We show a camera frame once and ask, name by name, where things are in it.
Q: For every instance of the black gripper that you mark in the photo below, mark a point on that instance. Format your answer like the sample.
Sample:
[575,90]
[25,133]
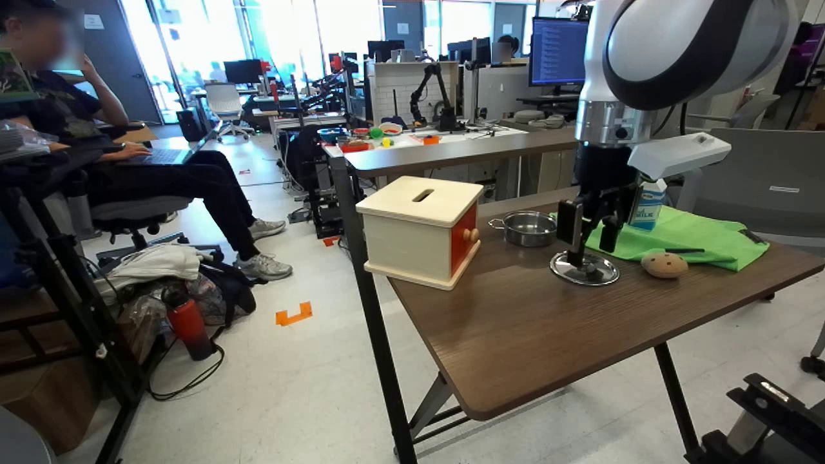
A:
[602,175]

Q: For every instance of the round steel pot lid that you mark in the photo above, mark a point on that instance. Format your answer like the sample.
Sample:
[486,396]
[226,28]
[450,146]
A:
[595,275]

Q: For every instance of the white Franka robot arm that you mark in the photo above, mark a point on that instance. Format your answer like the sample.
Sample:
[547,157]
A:
[686,52]

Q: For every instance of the small black robot arm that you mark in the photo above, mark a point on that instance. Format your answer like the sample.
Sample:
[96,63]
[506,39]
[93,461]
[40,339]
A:
[442,111]

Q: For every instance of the small steel pot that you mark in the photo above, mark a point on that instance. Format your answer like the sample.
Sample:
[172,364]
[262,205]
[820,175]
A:
[520,233]

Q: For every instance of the small white bottle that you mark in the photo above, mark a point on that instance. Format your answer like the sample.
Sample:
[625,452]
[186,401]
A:
[650,206]

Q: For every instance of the tan potato toy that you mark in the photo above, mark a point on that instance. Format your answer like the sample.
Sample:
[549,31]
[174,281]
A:
[663,267]

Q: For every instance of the green cloth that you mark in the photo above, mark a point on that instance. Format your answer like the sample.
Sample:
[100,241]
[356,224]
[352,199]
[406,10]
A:
[705,241]

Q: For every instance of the wooden box with red drawer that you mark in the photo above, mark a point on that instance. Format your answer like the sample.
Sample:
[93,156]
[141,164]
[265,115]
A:
[413,233]

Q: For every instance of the computer monitor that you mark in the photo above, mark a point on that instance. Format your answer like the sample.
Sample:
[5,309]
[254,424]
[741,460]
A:
[558,52]

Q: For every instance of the black table legs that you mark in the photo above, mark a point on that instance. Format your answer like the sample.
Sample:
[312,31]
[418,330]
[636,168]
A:
[680,403]

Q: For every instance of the person behind monitors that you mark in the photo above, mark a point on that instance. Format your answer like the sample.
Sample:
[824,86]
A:
[506,49]

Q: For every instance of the black metal stand foot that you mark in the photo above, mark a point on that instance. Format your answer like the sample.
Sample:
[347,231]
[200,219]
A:
[775,413]

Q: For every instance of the orange floor tape mark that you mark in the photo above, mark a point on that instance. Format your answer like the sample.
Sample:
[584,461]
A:
[294,318]

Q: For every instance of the person in black shirt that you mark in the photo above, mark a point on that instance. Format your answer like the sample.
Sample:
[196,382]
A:
[172,181]

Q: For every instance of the pile of bags and cloth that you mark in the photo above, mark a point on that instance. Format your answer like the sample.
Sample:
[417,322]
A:
[155,260]

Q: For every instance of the black office chair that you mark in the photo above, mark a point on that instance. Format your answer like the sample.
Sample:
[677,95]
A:
[138,209]

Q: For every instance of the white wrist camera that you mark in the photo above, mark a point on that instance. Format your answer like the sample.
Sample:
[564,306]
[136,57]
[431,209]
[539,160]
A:
[680,153]

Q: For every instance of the black desk frame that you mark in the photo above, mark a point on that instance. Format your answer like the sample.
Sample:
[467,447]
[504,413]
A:
[78,318]

